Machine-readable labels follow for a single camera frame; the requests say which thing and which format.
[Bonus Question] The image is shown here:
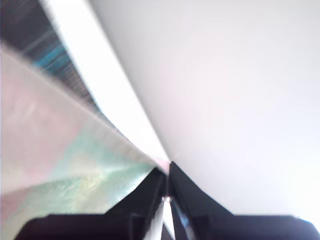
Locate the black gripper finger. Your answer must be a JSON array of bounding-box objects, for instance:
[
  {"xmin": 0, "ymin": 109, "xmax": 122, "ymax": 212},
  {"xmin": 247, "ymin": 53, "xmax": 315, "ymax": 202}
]
[
  {"xmin": 169, "ymin": 161, "xmax": 233, "ymax": 240},
  {"xmin": 104, "ymin": 167, "xmax": 167, "ymax": 240}
]

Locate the mint tea towel pink border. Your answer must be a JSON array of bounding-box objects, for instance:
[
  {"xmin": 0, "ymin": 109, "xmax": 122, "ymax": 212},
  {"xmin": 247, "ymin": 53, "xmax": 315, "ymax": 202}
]
[{"xmin": 0, "ymin": 42, "xmax": 169, "ymax": 240}]

